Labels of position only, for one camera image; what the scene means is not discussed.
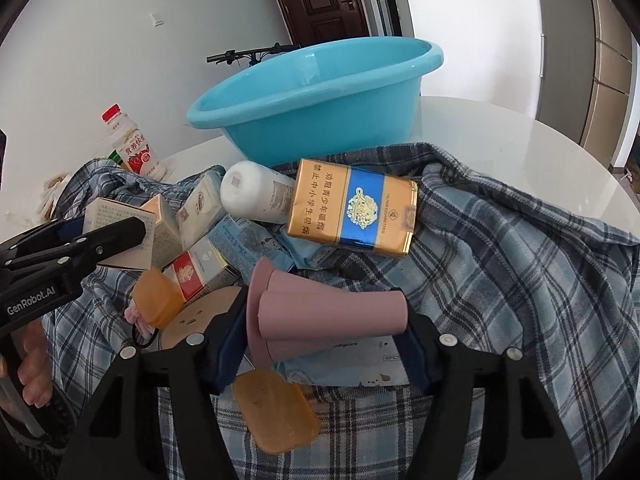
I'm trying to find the tan round disc with holes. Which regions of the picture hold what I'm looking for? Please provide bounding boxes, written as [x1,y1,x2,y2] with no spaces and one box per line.
[160,286,242,350]

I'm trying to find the peach cardboard box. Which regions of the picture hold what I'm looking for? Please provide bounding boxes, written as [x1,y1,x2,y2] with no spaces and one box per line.
[81,192,182,270]

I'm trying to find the black bicycle handlebar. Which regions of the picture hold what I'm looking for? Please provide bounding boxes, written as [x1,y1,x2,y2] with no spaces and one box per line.
[206,44,301,68]

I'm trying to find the gold and blue cigarette carton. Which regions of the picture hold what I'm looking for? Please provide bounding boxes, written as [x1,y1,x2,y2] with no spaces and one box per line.
[286,158,419,258]

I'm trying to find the red cap yogurt drink bottle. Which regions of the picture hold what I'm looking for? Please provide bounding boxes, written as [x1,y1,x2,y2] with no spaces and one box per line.
[101,104,166,181]

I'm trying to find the light blue plastic basin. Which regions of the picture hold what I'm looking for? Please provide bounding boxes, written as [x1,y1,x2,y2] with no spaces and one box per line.
[186,37,445,168]

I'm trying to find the person's left hand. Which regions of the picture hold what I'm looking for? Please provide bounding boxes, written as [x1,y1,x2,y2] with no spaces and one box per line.
[15,317,55,408]

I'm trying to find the white cardboard box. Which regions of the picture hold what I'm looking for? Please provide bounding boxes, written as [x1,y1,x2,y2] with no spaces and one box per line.
[176,169,228,252]

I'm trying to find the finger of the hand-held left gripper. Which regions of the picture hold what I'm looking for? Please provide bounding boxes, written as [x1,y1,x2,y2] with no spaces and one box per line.
[0,217,87,263]
[0,216,147,286]

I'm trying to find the gold and grey refrigerator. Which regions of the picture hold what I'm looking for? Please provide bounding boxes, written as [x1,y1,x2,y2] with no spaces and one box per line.
[535,0,640,171]

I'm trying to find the light blue wipes pack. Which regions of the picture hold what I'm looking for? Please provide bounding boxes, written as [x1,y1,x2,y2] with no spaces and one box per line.
[270,337,407,387]
[282,232,346,270]
[207,217,296,281]

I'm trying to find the white lotion bottle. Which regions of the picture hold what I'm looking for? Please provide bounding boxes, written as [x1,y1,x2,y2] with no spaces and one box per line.
[220,161,297,223]

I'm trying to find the red and white box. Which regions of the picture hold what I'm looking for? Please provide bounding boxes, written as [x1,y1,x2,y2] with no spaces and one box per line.
[162,237,242,303]

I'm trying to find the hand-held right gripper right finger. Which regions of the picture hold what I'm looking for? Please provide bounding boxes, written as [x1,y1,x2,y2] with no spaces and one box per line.
[387,287,583,480]

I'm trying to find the clear snack bag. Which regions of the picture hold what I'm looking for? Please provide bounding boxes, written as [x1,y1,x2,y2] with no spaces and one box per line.
[40,172,71,221]

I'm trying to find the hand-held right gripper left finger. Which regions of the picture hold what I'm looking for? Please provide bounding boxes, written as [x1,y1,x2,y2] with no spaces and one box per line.
[57,285,251,480]

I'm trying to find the blue plaid shirt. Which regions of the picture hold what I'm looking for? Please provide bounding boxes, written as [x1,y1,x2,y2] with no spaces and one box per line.
[40,142,640,480]

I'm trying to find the pink cup holder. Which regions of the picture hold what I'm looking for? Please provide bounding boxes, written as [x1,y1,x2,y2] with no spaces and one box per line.
[245,257,408,368]

